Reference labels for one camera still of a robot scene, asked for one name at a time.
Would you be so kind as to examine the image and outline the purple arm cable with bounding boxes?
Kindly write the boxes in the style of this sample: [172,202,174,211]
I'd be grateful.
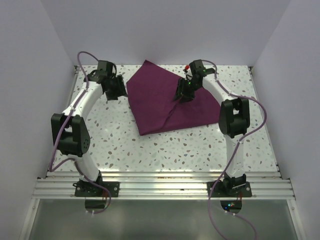
[48,51,113,216]
[201,59,268,240]

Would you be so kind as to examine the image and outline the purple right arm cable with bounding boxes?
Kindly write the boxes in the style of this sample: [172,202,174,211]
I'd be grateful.
[201,59,268,240]

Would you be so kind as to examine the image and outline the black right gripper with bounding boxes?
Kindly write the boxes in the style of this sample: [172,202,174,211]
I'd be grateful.
[173,77,201,104]

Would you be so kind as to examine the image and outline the purple cloth mat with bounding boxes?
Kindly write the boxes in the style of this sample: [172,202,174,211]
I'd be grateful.
[126,60,221,136]

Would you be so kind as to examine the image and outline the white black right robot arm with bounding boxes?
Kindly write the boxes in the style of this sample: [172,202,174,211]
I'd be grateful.
[173,59,250,198]

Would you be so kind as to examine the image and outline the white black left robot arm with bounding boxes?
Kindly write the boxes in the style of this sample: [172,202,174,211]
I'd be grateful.
[49,60,127,197]

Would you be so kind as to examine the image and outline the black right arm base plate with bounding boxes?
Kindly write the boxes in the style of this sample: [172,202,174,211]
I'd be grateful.
[206,181,253,198]

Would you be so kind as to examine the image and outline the aluminium frame rail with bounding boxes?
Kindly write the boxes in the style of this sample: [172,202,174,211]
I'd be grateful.
[31,171,295,200]

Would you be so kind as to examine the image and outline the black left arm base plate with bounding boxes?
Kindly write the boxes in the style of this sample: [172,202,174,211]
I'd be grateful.
[72,180,120,198]

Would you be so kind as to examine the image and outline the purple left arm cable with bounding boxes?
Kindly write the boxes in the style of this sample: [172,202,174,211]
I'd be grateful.
[48,51,113,216]

